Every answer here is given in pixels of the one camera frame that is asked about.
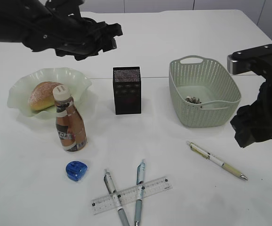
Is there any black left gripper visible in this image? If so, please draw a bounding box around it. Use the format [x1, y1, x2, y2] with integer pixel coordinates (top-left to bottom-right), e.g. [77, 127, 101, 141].
[44, 0, 123, 61]

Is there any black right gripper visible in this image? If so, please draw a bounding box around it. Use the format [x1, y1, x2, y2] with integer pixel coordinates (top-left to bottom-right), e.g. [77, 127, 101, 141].
[230, 80, 272, 148]

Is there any sugared bread roll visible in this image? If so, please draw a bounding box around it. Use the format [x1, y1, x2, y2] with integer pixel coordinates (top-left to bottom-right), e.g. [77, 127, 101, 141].
[28, 81, 61, 111]

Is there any paper ball grey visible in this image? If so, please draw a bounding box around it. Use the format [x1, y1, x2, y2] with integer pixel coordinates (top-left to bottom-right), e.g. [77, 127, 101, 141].
[193, 97, 201, 104]

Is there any paper ball pink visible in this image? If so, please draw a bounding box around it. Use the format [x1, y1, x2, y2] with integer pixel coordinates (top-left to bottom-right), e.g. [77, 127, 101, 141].
[185, 96, 197, 104]

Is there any brown coffee bottle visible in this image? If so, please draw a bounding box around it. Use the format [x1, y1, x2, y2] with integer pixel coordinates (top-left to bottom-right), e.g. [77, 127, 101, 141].
[53, 85, 87, 152]

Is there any blue pencil sharpener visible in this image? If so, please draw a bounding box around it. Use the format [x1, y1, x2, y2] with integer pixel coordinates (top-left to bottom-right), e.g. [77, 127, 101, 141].
[65, 161, 88, 181]

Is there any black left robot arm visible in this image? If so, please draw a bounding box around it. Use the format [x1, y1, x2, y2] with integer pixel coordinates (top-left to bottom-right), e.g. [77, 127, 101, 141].
[0, 0, 123, 61]

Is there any pale green woven basket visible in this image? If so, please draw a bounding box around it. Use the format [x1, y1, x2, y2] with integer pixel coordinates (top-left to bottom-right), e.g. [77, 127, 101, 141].
[168, 56, 241, 128]

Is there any cream green ballpoint pen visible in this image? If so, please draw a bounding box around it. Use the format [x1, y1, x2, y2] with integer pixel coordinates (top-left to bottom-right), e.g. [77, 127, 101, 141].
[186, 141, 248, 181]

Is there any black mesh pen holder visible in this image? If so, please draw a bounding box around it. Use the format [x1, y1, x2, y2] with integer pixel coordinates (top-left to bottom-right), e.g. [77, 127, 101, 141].
[113, 66, 141, 115]

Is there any pale green wavy plate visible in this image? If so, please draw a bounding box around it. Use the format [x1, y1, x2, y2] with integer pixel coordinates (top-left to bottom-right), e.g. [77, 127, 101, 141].
[7, 67, 92, 119]

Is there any light blue pen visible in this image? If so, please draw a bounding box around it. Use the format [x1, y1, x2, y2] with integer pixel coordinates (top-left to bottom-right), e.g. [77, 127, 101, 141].
[134, 159, 145, 226]

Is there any grey white pen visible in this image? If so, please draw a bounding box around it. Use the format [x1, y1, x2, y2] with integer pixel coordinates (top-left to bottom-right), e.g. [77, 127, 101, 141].
[104, 169, 129, 226]

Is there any clear plastic ruler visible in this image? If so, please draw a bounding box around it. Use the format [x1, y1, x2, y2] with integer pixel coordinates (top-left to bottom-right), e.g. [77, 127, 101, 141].
[90, 177, 173, 215]

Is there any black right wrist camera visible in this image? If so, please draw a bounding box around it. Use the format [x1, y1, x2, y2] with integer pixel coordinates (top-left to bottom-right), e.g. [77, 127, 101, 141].
[227, 44, 272, 78]

